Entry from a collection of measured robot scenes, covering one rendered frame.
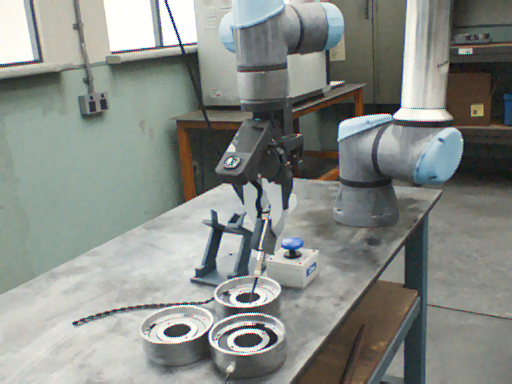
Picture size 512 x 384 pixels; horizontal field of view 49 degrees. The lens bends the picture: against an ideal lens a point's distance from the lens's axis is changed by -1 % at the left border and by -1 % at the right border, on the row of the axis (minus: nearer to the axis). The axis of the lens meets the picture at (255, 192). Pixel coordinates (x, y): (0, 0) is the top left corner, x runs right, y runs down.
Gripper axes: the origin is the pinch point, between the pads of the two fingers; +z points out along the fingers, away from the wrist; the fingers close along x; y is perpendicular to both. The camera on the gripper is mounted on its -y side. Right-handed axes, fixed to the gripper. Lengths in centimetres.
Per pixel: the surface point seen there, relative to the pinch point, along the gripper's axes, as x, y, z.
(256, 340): -5.0, -12.5, 11.3
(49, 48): 167, 96, -28
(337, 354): 1.2, 26.1, 38.2
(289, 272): 0.3, 6.6, 10.2
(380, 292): 3, 57, 38
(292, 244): 0.5, 8.7, 5.9
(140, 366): 7.6, -22.8, 13.0
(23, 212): 165, 66, 38
